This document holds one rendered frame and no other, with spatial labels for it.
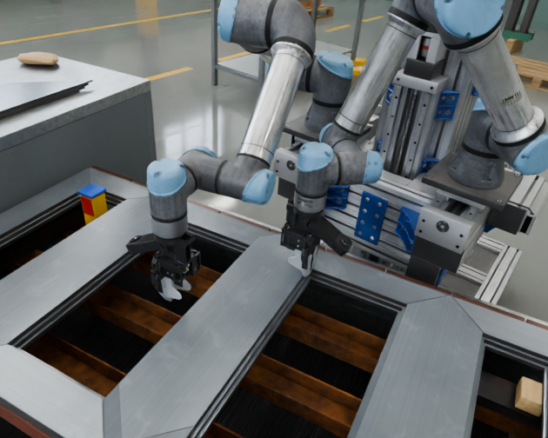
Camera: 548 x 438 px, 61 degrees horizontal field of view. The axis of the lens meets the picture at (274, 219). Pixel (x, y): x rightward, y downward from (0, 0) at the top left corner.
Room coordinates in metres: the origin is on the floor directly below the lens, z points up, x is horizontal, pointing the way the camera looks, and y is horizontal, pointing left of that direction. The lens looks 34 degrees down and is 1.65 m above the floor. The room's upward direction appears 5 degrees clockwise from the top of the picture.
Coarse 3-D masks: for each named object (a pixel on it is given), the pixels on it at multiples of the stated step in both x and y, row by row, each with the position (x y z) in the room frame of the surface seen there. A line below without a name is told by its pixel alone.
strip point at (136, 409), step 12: (120, 384) 0.55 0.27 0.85; (120, 396) 0.53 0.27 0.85; (132, 396) 0.53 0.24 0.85; (144, 396) 0.53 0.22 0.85; (120, 408) 0.50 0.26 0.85; (132, 408) 0.50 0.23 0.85; (144, 408) 0.51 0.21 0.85; (156, 408) 0.51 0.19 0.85; (120, 420) 0.48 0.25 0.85; (132, 420) 0.48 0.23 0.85; (144, 420) 0.48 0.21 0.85; (156, 420) 0.49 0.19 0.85; (168, 420) 0.49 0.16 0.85; (180, 420) 0.49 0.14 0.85; (132, 432) 0.46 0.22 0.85; (144, 432) 0.46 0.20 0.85; (156, 432) 0.46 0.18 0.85; (168, 432) 0.46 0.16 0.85
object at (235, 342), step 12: (192, 312) 0.76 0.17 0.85; (204, 312) 0.76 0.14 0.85; (180, 324) 0.72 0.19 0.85; (192, 324) 0.72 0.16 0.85; (204, 324) 0.72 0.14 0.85; (216, 324) 0.73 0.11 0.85; (228, 324) 0.73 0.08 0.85; (192, 336) 0.69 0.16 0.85; (204, 336) 0.69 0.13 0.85; (216, 336) 0.69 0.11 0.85; (228, 336) 0.70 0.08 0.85; (240, 336) 0.70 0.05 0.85; (252, 336) 0.70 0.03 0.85; (216, 348) 0.66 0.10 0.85; (228, 348) 0.66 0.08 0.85; (240, 348) 0.66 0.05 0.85; (240, 360) 0.63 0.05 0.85
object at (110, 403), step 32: (32, 224) 1.07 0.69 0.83; (192, 224) 1.11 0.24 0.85; (128, 256) 0.95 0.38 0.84; (96, 288) 0.84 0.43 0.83; (352, 288) 0.90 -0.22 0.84; (256, 352) 0.68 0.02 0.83; (384, 352) 0.70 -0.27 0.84; (480, 352) 0.72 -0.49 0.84; (512, 352) 0.73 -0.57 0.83; (224, 384) 0.57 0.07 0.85; (544, 384) 0.65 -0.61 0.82; (544, 416) 0.57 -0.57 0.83
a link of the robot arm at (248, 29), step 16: (224, 0) 1.14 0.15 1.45; (240, 0) 1.13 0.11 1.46; (256, 0) 1.13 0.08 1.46; (272, 0) 1.12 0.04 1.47; (224, 16) 1.12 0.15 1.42; (240, 16) 1.11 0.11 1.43; (256, 16) 1.10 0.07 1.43; (224, 32) 1.13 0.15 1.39; (240, 32) 1.11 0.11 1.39; (256, 32) 1.10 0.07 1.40; (256, 48) 1.16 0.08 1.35; (304, 80) 1.44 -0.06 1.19
